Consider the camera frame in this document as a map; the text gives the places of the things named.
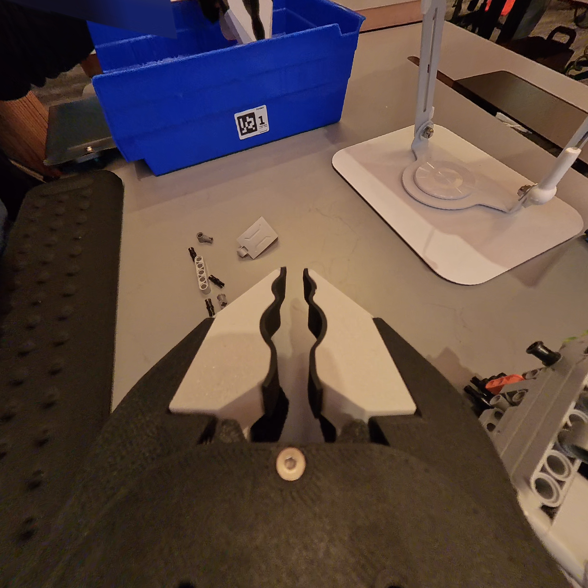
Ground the white printed tag label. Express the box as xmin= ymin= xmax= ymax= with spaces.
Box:
xmin=234 ymin=105 xmax=270 ymax=140

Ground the grey curved toy panel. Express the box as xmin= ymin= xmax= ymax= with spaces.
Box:
xmin=236 ymin=216 xmax=280 ymax=259

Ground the grey toy beam with holes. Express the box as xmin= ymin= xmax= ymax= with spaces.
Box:
xmin=193 ymin=256 xmax=212 ymax=295

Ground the white desk stand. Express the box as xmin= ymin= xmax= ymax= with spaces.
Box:
xmin=332 ymin=0 xmax=588 ymax=285

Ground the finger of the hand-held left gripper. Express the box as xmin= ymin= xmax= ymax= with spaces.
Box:
xmin=220 ymin=0 xmax=274 ymax=46

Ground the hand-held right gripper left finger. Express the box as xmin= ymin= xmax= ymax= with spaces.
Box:
xmin=168 ymin=266 xmax=288 ymax=438

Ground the blue plastic bin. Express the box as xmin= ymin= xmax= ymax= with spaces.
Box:
xmin=86 ymin=0 xmax=366 ymax=176

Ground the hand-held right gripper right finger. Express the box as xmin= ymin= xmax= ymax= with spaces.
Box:
xmin=302 ymin=268 xmax=418 ymax=438

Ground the ribbed wooden cabinet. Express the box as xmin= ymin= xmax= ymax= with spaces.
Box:
xmin=0 ymin=89 xmax=62 ymax=180

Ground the dark flat panel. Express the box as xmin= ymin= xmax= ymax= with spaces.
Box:
xmin=408 ymin=55 xmax=588 ymax=154

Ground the grey toy building model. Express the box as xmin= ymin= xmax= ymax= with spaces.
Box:
xmin=464 ymin=335 xmax=588 ymax=588

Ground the black dimpled pad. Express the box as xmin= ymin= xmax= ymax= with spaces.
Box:
xmin=0 ymin=170 xmax=125 ymax=566

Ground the metal plate with caster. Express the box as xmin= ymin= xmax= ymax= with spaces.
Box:
xmin=43 ymin=94 xmax=118 ymax=167

